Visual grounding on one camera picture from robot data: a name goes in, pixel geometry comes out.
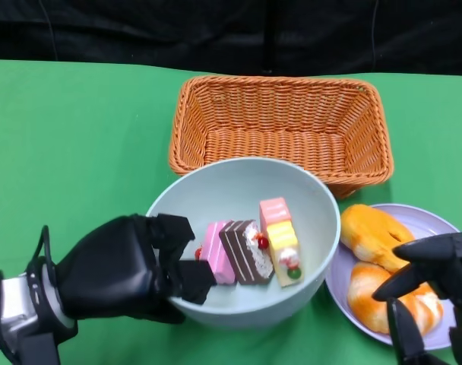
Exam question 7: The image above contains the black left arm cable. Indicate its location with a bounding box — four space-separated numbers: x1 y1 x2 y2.
25 224 58 305

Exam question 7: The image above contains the lavender plate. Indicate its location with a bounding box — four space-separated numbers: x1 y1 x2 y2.
324 203 462 348

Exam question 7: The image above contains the orange wicker basket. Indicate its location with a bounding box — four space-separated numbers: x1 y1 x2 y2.
169 75 394 201

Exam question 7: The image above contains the black backdrop curtain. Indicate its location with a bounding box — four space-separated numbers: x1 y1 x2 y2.
0 0 462 77

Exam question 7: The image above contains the magenta pink cake slice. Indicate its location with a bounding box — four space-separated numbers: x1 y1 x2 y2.
195 220 238 285

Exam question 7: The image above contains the green table cloth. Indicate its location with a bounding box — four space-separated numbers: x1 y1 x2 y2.
0 59 462 365

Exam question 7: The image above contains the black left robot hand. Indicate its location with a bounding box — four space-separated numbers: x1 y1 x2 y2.
55 213 218 324

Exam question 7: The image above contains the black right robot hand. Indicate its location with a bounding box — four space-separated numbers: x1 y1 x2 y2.
371 231 462 365

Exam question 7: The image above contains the white-striped orange bread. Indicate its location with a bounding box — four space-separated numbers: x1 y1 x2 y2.
346 261 445 335

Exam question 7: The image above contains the pale green bowl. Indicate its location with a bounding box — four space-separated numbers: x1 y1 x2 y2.
145 157 342 330

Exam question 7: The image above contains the chocolate brown cake slice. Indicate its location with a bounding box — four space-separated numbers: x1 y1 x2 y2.
218 219 274 286

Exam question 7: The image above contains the yellow cake slice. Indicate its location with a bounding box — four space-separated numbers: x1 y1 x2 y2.
264 222 305 289

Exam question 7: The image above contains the salmon pink cake slice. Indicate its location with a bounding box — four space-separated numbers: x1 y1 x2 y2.
258 196 293 239

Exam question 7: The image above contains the oval orange bread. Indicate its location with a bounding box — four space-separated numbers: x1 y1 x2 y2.
340 204 416 274

